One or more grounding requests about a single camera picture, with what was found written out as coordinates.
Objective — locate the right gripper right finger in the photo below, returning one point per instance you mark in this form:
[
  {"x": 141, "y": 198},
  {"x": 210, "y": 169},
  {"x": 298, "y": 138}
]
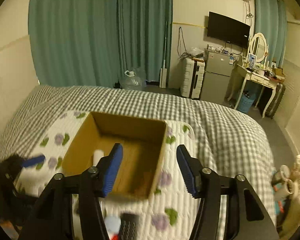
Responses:
[{"x": 246, "y": 216}]

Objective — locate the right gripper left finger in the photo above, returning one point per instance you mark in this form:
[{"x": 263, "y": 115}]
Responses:
[{"x": 51, "y": 215}]

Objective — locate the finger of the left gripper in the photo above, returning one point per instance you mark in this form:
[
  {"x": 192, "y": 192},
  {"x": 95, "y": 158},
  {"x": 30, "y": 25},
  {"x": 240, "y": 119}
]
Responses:
[{"x": 33, "y": 161}]

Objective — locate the white bottle red cap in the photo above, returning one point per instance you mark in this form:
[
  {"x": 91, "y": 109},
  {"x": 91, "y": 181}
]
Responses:
[{"x": 113, "y": 225}]

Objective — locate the white cylindrical device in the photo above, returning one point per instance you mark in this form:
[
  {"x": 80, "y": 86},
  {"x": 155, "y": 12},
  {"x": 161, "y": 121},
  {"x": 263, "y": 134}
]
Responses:
[{"x": 97, "y": 155}]

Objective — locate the black remote control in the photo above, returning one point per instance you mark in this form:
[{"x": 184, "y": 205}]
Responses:
[{"x": 129, "y": 226}]

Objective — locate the white floral quilted mat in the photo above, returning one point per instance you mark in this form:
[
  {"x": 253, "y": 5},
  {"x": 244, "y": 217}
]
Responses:
[{"x": 169, "y": 213}]

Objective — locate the open cardboard box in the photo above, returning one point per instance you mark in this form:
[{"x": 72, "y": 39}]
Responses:
[{"x": 141, "y": 150}]

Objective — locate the white louvered wardrobe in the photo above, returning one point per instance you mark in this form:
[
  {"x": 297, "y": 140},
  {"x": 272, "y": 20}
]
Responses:
[{"x": 288, "y": 112}]

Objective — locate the blue laundry basket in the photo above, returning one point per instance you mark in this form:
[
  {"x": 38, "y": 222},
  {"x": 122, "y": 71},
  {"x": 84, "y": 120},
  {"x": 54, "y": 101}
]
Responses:
[{"x": 246, "y": 101}]

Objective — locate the clear water jug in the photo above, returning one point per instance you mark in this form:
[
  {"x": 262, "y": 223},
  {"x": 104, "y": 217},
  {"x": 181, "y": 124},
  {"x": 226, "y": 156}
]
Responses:
[{"x": 134, "y": 79}]

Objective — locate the grey mini fridge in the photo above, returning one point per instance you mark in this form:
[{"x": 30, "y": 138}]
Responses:
[{"x": 218, "y": 70}]

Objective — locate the green curtain left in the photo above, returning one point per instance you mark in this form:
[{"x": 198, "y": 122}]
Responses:
[{"x": 93, "y": 42}]

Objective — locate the green curtain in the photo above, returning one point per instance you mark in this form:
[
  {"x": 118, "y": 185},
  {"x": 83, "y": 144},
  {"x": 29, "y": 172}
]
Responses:
[
  {"x": 271, "y": 21},
  {"x": 93, "y": 42}
]

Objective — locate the white dressing table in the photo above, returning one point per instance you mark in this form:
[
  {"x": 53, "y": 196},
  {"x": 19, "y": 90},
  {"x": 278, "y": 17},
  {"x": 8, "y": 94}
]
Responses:
[{"x": 268, "y": 92}]

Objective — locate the white suitcase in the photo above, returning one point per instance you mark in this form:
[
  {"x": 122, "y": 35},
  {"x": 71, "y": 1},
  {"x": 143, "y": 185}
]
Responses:
[{"x": 193, "y": 73}]

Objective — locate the oval white vanity mirror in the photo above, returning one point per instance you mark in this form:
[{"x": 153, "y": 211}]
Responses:
[{"x": 258, "y": 46}]

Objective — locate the green curtain right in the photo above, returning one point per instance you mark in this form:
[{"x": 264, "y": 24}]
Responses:
[{"x": 271, "y": 21}]

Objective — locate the black wall television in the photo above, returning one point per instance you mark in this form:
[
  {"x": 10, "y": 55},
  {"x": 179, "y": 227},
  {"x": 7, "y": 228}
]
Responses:
[{"x": 228, "y": 29}]

